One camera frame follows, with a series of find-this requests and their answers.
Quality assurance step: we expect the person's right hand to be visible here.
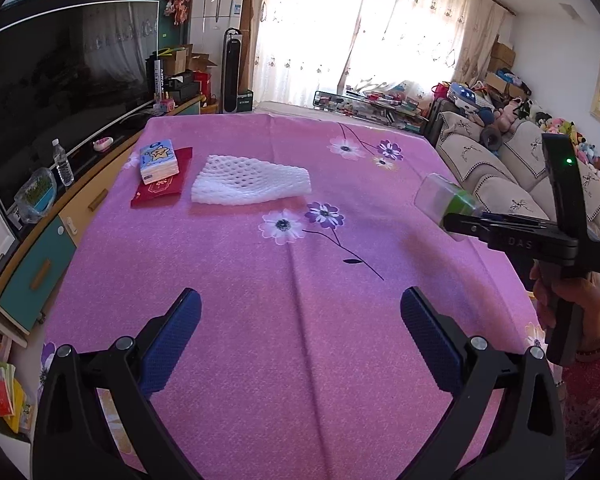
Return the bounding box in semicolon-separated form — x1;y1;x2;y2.
530;262;600;353

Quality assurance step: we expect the long white black box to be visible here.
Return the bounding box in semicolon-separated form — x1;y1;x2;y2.
152;55;168;103

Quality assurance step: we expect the person's right forearm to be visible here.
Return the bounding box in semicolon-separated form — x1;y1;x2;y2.
555;285;600;466

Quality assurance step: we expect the red box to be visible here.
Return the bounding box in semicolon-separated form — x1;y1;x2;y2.
195;71;214;103

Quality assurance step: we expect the pink plush pig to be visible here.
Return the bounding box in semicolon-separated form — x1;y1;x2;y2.
495;102;518;131

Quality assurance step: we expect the open cardboard box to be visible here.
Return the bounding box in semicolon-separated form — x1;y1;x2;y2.
157;45;193;78
185;52;218;74

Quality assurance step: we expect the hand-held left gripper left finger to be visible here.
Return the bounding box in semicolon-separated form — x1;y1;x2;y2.
31;287;202;480

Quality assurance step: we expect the stack of cardboard boxes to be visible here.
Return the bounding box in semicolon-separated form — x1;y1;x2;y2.
485;40;531;101

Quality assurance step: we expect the pile of plush toys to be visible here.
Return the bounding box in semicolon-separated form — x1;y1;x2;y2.
530;100;600;181

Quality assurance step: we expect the cluttered glass table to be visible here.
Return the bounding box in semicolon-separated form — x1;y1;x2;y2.
312;80;431;133

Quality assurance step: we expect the red envelope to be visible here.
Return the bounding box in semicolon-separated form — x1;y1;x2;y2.
130;146;194;209

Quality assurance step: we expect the stack of colourful books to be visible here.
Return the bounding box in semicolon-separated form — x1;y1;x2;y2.
0;320;38;436

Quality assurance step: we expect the white standing air conditioner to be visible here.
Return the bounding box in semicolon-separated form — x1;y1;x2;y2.
187;0;248;61

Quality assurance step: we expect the grey neck pillow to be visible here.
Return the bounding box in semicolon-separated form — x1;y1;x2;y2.
480;122;505;148

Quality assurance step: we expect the clear bottle with green cap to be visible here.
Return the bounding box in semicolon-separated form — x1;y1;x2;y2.
414;173;485;233

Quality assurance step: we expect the large black television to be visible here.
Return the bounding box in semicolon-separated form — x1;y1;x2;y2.
0;0;161;221

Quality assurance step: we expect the black tower fan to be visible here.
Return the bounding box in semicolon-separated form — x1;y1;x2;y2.
221;27;243;114

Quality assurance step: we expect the pink floral tablecloth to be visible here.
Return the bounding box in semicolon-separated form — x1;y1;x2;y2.
40;114;551;480

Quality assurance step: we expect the teal white television cabinet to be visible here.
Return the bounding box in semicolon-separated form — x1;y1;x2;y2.
0;95;206;336

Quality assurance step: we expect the beige sofa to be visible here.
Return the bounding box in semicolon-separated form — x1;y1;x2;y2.
425;97;600;286

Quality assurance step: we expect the tall cardboard box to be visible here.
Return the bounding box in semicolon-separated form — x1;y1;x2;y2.
236;0;257;112

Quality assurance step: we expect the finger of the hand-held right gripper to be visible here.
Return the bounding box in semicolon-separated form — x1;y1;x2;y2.
442;212;551;247

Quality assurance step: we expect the blue tissue pack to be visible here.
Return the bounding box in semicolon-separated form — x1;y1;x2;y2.
139;139;181;183

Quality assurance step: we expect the white foam net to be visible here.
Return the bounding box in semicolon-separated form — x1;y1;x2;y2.
190;154;312;206

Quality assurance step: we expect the blue star print bag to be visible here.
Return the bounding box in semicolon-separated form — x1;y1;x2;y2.
447;82;493;113

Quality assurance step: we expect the white lace curtain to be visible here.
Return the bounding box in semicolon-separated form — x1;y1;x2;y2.
250;0;506;111

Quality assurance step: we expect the white floral sheet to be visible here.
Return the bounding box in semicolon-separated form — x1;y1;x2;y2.
252;100;341;122

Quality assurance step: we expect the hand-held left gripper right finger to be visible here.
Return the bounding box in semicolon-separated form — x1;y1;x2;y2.
400;286;567;480

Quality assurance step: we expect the clear water bottle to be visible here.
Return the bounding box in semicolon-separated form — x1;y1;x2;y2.
51;138;75;187

